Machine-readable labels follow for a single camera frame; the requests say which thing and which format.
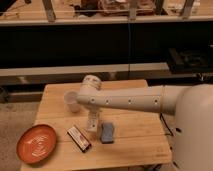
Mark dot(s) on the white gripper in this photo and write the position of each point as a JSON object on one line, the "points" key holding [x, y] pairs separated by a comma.
{"points": [[93, 117]]}

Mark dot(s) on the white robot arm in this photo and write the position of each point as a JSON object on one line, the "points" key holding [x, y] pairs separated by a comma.
{"points": [[192, 107]]}

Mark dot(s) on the orange ceramic bowl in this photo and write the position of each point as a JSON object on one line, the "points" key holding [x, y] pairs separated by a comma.
{"points": [[36, 144]]}

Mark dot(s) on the blue sponge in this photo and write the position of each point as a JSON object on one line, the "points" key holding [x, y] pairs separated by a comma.
{"points": [[107, 134]]}

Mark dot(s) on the white plastic cup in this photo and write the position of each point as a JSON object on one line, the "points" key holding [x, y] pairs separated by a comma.
{"points": [[71, 102]]}

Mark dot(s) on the red and black box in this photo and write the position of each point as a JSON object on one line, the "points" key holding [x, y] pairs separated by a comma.
{"points": [[80, 140]]}

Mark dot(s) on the wooden table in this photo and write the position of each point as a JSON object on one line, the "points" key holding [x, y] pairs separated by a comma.
{"points": [[139, 136]]}

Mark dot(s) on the dark shelf unit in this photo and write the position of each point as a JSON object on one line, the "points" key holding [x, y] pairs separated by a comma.
{"points": [[43, 41]]}

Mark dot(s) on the black equipment on shelf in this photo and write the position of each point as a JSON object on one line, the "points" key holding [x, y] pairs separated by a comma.
{"points": [[190, 61]]}

